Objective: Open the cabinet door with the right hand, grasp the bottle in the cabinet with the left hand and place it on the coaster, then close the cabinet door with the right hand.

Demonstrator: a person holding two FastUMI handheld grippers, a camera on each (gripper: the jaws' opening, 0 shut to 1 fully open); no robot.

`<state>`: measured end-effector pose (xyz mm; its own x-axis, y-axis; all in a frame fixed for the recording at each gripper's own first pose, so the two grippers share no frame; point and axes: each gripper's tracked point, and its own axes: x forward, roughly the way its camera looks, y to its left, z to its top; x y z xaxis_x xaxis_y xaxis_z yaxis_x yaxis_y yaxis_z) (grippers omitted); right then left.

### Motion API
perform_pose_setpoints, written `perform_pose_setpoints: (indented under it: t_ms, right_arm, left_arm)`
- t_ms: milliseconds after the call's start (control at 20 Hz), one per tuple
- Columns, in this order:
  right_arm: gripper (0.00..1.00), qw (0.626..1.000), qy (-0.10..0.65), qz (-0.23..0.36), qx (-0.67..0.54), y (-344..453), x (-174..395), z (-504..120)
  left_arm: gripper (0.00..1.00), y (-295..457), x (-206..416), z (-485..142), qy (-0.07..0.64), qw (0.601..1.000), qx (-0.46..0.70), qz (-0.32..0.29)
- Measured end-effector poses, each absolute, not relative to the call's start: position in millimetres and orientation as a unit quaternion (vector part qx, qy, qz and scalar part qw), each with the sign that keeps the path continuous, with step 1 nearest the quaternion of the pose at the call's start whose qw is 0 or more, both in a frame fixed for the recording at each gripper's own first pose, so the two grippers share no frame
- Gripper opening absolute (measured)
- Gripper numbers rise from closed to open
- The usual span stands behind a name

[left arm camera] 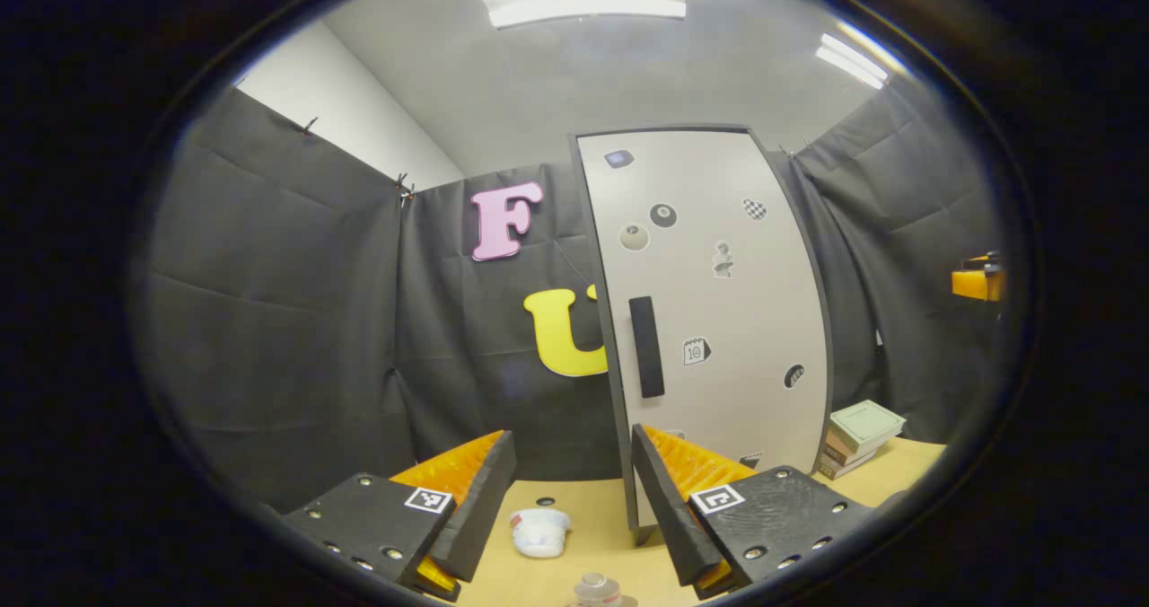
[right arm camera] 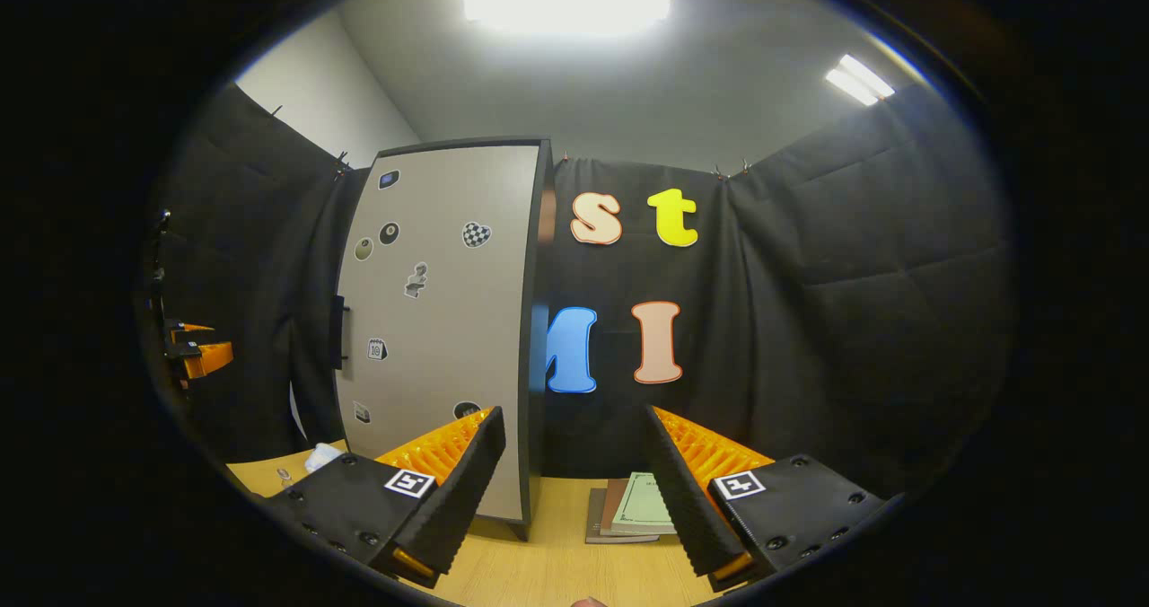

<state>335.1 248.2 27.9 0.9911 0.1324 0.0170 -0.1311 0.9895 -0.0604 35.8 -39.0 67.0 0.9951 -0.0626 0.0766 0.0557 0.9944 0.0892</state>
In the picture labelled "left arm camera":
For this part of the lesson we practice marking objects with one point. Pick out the green book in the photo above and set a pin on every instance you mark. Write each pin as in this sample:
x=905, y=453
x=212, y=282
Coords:
x=863, y=423

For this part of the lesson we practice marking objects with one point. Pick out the black backdrop cloth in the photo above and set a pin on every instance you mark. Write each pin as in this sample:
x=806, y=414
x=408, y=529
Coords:
x=287, y=320

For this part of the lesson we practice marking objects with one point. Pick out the black cloth clip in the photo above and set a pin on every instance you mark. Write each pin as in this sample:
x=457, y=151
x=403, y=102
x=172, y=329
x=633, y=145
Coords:
x=404, y=187
x=310, y=126

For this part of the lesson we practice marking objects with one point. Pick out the white crumpled cloth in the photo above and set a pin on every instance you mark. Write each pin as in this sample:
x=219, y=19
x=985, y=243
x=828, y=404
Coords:
x=539, y=535

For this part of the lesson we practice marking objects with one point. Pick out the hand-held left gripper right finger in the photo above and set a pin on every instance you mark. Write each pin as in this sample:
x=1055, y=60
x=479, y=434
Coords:
x=669, y=508

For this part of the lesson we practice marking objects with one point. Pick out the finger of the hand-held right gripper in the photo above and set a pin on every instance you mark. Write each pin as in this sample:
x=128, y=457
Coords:
x=977, y=284

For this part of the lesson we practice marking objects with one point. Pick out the small ceiling light panel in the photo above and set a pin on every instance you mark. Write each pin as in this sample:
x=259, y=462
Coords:
x=853, y=59

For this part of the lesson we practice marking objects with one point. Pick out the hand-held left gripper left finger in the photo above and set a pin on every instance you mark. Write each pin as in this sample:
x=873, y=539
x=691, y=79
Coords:
x=480, y=508

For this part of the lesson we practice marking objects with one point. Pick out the brown book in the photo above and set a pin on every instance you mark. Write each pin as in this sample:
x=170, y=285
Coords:
x=844, y=453
x=835, y=468

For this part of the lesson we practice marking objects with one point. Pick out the clear bottle with pink label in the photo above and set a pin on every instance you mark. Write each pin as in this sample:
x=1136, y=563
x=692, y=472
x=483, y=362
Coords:
x=599, y=586

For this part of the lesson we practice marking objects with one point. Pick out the dark grey cabinet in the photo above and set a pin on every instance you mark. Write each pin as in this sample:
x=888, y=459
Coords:
x=622, y=472

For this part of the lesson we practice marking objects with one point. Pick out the beige cabinet door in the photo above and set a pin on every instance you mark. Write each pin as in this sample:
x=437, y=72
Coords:
x=745, y=302

